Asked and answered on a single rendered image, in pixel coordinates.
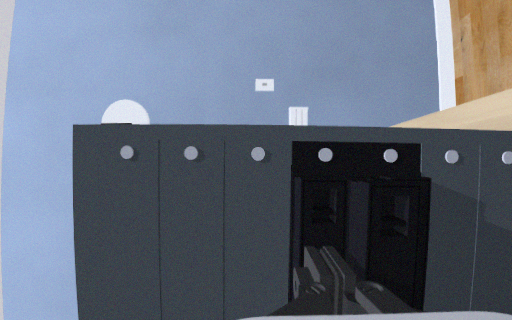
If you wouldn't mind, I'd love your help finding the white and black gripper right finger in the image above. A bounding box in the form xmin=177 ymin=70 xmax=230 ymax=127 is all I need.
xmin=320 ymin=246 xmax=429 ymax=315

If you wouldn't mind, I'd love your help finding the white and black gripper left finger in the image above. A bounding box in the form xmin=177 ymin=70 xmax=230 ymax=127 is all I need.
xmin=268 ymin=246 xmax=335 ymax=316

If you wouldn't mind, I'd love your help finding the dark grey server rack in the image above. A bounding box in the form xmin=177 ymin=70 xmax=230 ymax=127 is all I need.
xmin=73 ymin=124 xmax=512 ymax=320

